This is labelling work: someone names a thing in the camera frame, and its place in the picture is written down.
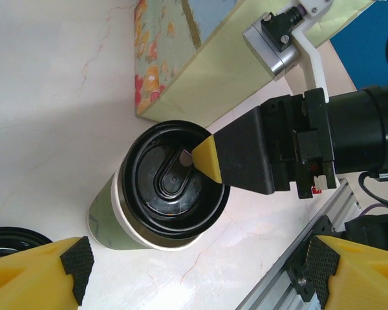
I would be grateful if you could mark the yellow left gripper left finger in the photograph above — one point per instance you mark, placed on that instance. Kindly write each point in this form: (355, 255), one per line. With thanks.
(26, 277)

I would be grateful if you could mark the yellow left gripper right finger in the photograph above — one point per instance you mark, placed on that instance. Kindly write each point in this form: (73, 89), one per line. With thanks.
(365, 277)

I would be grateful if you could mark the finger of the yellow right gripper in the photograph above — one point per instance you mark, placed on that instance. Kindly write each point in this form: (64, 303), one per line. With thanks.
(242, 151)

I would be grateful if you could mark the floral insulated paper bag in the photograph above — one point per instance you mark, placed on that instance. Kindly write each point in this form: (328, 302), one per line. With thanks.
(213, 64)

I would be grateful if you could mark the black round lid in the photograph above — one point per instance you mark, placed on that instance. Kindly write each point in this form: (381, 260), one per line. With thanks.
(6, 239)

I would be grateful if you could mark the long aluminium base rail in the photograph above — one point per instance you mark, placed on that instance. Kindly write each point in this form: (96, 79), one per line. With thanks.
(265, 290)

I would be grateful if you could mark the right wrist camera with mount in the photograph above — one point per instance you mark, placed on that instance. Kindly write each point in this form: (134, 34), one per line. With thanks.
(268, 51)

